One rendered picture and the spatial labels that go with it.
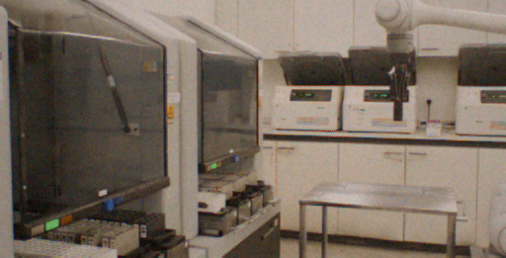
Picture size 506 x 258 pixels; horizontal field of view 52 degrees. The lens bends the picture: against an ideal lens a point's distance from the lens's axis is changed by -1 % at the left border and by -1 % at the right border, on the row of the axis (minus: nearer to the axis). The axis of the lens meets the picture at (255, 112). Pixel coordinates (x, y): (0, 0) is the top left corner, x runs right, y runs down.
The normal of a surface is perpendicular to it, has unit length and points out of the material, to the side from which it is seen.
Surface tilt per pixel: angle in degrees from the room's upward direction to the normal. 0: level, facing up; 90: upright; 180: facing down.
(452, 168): 90
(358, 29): 90
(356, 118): 90
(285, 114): 90
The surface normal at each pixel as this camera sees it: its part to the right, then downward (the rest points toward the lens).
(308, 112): -0.36, 0.05
